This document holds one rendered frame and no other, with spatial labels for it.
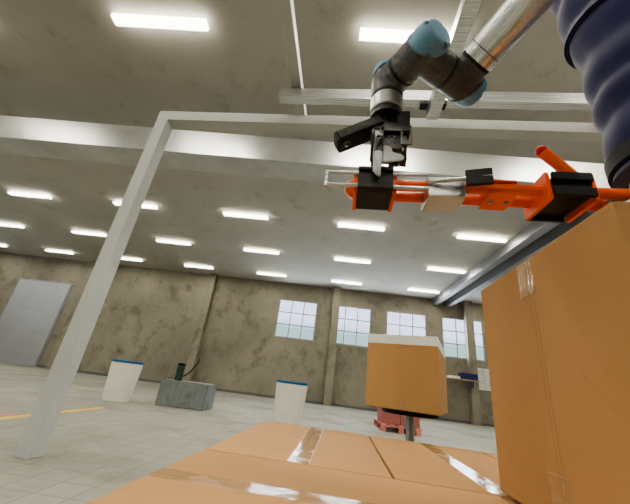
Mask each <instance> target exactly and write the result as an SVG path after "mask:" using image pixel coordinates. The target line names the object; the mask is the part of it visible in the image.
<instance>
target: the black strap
mask: <svg viewBox="0 0 630 504"><path fill-rule="evenodd" d="M628 160H630V138H628V139H627V140H625V141H624V142H623V143H621V144H620V145H619V146H618V147H617V148H616V149H615V150H614V151H613V152H612V153H611V154H610V155H609V156H608V158H607V159H606V161H605V164H604V171H605V175H606V178H607V181H608V184H609V186H610V187H611V188H612V183H613V176H614V175H615V173H616V171H617V170H618V169H619V168H620V167H621V166H622V165H624V164H625V163H626V162H627V161H628Z"/></svg>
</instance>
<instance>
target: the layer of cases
mask: <svg viewBox="0 0 630 504"><path fill-rule="evenodd" d="M86 504H522V503H520V502H518V501H517V500H515V499H514V498H512V497H511V496H509V495H508V494H506V493H505V492H503V491H502V490H501V486H500V477H499V467H498V457H497V454H495V453H488V452H480V451H474V450H467V449H460V448H453V447H446V446H439V445H432V444H425V443H418V442H411V441H404V440H397V439H390V438H384V437H377V436H369V437H368V435H363V434H356V433H349V432H342V431H335V430H328V429H321V428H314V427H307V426H300V425H293V424H286V423H279V422H272V421H264V422H262V423H260V424H258V425H256V426H253V427H251V428H249V429H247V430H245V431H242V432H240V433H238V434H236V435H234V436H232V437H229V438H227V439H225V440H223V441H221V442H219V443H216V444H214V445H212V446H210V447H208V448H206V449H203V450H201V451H199V452H197V453H195V454H192V455H190V456H188V457H186V458H184V459H182V460H179V461H177V462H175V463H173V464H171V465H169V466H166V467H164V468H162V469H160V470H158V471H156V472H153V473H151V474H149V475H147V476H145V477H142V478H140V479H138V480H136V481H134V482H132V483H129V484H127V485H125V486H123V487H121V488H119V489H116V490H114V491H112V492H110V493H108V494H106V495H103V496H101V497H99V498H97V499H95V500H92V501H90V502H88V503H86Z"/></svg>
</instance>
